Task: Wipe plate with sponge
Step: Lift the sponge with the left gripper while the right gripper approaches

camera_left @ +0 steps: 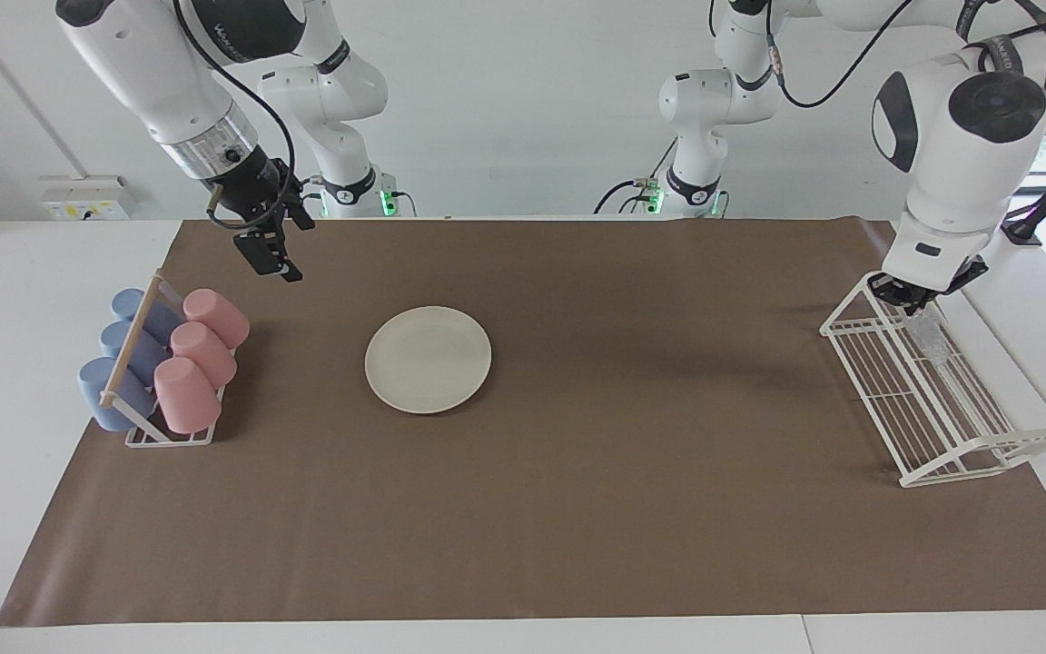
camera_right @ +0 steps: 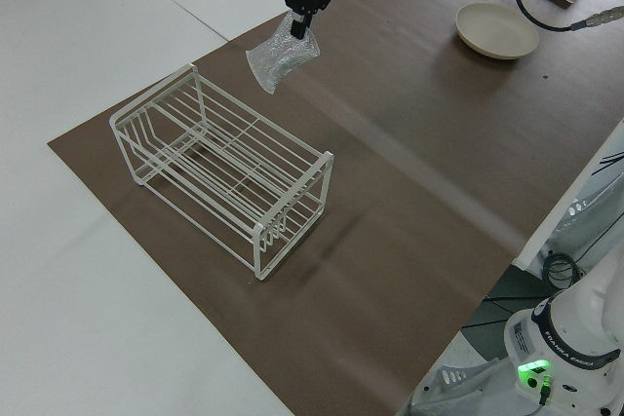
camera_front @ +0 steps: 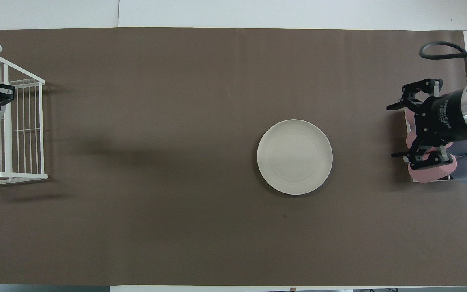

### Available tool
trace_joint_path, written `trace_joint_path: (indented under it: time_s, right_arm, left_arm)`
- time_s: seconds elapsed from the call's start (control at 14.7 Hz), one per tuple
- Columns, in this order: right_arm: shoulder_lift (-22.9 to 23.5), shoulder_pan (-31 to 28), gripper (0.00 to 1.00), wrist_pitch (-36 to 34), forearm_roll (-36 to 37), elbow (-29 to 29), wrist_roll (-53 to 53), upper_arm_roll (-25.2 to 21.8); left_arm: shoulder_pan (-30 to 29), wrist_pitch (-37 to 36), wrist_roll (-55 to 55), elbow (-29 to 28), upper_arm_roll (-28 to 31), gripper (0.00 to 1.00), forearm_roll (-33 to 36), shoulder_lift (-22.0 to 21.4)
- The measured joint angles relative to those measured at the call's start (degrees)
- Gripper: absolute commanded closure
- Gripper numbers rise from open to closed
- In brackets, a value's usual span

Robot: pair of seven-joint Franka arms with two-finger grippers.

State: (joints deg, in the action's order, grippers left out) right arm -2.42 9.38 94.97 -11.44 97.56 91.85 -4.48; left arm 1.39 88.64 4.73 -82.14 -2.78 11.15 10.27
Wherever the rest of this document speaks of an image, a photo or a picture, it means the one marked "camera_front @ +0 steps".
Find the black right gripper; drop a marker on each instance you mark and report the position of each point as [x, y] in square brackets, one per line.
[444, 117]

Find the cream round plate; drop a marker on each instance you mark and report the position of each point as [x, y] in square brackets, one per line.
[294, 157]

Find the brown table mat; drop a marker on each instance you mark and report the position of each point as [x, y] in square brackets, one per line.
[176, 182]

